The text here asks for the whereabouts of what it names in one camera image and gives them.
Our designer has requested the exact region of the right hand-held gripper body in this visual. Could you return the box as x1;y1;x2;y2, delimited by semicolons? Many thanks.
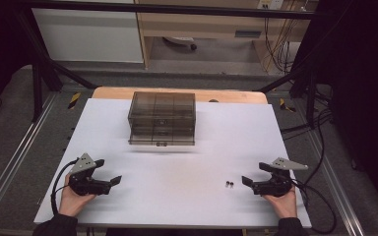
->
251;156;309;198

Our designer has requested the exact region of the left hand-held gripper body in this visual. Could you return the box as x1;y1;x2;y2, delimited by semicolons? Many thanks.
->
68;152;113;197

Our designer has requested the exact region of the person's right hand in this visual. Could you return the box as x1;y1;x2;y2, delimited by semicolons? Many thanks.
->
263;188;299;220

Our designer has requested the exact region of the person's left hand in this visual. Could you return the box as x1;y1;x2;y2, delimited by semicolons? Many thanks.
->
58;173;98;218

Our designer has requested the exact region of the yellow clamp right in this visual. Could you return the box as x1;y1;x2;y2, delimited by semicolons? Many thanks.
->
279;97;297;113

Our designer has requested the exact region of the yellow clamp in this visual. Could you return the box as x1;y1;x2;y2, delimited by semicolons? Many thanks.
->
67;91;82;110
279;97;297;113

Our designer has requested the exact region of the white table board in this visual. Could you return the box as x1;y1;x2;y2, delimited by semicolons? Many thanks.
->
33;97;313;230

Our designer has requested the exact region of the yellow clamp left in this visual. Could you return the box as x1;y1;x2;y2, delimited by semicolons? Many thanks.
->
67;91;82;110

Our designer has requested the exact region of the wooden table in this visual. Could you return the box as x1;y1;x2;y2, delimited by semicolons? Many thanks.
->
91;86;269;105

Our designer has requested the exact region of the smoky clear plastic drawer box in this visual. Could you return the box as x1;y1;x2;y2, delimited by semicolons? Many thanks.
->
127;90;197;148

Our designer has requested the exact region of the white cabinet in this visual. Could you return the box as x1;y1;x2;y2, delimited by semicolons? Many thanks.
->
31;7;145;64

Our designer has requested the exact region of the white chair base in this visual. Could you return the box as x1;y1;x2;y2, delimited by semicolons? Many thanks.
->
161;35;199;52

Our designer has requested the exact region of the light wooden desk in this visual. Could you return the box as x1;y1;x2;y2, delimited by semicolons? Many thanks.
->
133;0;320;71

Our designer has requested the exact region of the white power strip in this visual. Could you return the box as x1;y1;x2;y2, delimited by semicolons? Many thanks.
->
256;0;285;11

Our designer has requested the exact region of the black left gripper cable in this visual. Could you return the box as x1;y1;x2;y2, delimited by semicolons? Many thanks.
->
49;157;80;216

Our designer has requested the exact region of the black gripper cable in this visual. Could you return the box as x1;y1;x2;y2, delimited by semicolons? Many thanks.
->
49;157;80;216
289;178;339;235

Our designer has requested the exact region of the aluminium floor rail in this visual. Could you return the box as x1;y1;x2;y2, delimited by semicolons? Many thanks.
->
307;130;366;236
0;93;57;228

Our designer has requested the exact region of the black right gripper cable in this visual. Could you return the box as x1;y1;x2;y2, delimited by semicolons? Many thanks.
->
289;178;339;235

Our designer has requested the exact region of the bundle of hanging cables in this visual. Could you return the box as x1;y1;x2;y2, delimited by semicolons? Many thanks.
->
263;17;305;75

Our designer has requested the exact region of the black metal frame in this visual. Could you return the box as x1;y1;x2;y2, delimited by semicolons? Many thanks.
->
13;0;323;131

